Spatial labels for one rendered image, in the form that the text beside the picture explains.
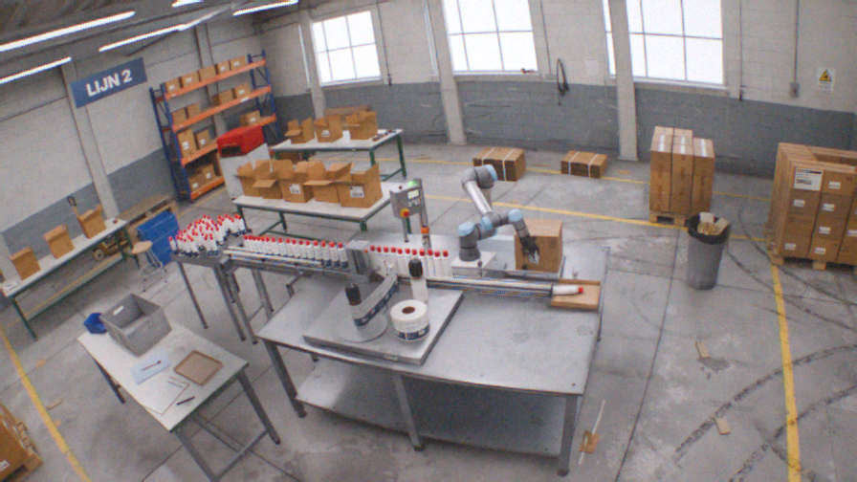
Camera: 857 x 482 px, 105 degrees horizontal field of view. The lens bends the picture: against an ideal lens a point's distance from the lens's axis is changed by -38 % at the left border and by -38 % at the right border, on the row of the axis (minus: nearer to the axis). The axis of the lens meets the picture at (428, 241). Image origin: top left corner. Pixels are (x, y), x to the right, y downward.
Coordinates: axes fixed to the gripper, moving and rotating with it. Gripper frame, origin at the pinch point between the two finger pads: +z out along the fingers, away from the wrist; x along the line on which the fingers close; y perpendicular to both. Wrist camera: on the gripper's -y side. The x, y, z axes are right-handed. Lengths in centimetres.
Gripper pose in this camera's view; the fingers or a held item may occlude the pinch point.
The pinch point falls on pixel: (537, 261)
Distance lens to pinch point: 303.7
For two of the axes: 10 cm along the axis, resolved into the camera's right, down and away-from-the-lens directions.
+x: 8.1, -2.4, -5.3
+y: -3.8, 4.7, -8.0
